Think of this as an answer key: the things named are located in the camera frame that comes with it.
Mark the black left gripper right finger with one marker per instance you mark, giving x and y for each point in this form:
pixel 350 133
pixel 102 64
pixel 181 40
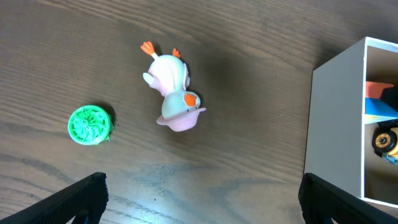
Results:
pixel 323 202

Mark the yellow grey toy truck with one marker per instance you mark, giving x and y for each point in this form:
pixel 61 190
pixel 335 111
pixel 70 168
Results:
pixel 384 143

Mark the colourful puzzle cube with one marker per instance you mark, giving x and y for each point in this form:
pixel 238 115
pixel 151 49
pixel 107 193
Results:
pixel 375 109

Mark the green round fan toy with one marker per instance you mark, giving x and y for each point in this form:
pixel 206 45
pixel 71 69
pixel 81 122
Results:
pixel 90 125

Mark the white pink duck toy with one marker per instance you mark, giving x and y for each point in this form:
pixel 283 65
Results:
pixel 168 74

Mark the white cardboard box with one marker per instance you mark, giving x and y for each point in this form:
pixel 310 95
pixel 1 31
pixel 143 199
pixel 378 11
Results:
pixel 339 140

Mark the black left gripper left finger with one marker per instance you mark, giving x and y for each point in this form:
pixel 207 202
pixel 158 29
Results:
pixel 82 202

